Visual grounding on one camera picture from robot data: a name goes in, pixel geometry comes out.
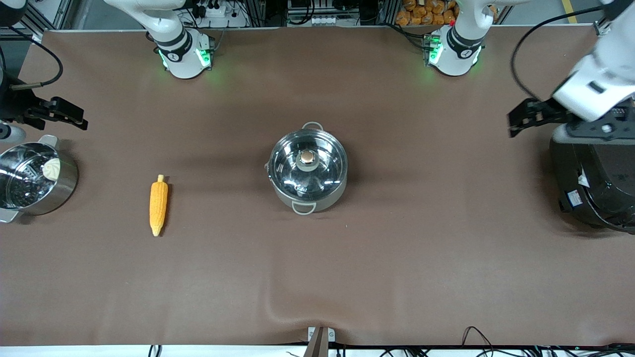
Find yellow corn cob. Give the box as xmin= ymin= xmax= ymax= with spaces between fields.
xmin=149 ymin=174 xmax=169 ymax=237

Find glass pot lid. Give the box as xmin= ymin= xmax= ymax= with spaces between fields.
xmin=269 ymin=130 xmax=347 ymax=196

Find steel steamer pot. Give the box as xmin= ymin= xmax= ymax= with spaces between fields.
xmin=0 ymin=135 xmax=79 ymax=224

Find stainless steel cooking pot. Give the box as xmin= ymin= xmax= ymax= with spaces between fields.
xmin=267 ymin=121 xmax=349 ymax=216

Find perforated steamer plate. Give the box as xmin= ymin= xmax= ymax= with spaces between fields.
xmin=0 ymin=149 xmax=55 ymax=205

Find black rice cooker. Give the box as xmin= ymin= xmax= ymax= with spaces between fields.
xmin=550 ymin=119 xmax=635 ymax=234

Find packaged orange buns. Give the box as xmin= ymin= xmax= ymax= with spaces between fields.
xmin=395 ymin=0 xmax=498 ymax=26

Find large white power strip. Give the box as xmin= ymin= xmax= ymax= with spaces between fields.
xmin=191 ymin=0 xmax=239 ymax=20

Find aluminium equipment rack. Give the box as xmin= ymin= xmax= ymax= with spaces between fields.
xmin=243 ymin=0 xmax=397 ymax=28

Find brown table mat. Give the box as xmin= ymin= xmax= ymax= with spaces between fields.
xmin=0 ymin=26 xmax=635 ymax=347

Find metal table clamp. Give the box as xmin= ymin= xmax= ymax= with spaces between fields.
xmin=304 ymin=326 xmax=336 ymax=357

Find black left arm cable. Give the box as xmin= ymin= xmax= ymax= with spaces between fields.
xmin=510 ymin=5 xmax=608 ymax=101

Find aluminium frame rail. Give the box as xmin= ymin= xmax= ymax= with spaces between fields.
xmin=0 ymin=0 xmax=80 ymax=40

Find black cable loop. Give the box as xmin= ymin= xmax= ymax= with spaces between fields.
xmin=461 ymin=326 xmax=498 ymax=348

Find black cable bundle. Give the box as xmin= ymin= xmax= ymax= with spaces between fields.
xmin=377 ymin=343 xmax=635 ymax=357

